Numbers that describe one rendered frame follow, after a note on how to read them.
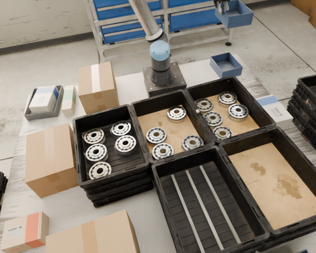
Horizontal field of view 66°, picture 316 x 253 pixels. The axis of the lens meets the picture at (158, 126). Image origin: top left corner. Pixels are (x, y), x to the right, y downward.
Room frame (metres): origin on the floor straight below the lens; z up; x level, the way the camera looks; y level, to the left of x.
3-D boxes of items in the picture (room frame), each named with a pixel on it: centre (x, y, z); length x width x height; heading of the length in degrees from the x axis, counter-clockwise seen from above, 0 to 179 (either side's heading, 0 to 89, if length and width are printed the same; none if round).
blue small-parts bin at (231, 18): (1.42, -0.53, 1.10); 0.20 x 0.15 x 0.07; 7
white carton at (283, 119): (0.91, -0.64, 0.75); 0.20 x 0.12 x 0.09; 9
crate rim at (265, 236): (0.39, -0.14, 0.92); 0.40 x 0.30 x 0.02; 12
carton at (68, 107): (1.27, 0.57, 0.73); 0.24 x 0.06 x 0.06; 4
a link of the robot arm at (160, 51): (1.29, -0.07, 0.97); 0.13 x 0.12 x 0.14; 178
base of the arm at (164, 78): (1.29, -0.07, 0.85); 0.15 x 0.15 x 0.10
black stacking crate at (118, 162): (0.72, 0.24, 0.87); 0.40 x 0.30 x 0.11; 12
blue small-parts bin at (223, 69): (1.43, -0.53, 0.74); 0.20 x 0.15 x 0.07; 11
